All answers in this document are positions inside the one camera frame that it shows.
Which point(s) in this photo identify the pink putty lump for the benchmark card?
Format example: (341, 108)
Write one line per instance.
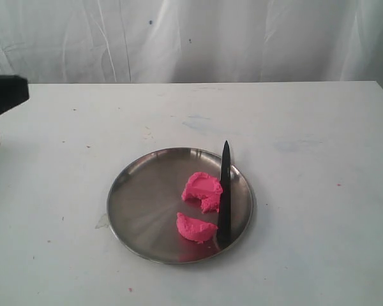
(195, 230)
(205, 188)

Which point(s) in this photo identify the black knife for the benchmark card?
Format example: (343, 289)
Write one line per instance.
(223, 234)

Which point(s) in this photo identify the white backdrop curtain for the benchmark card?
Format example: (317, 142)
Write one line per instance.
(191, 41)

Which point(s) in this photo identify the clear tape piece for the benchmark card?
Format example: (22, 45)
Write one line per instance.
(103, 222)

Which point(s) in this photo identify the round stainless steel plate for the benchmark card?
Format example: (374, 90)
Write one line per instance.
(145, 198)

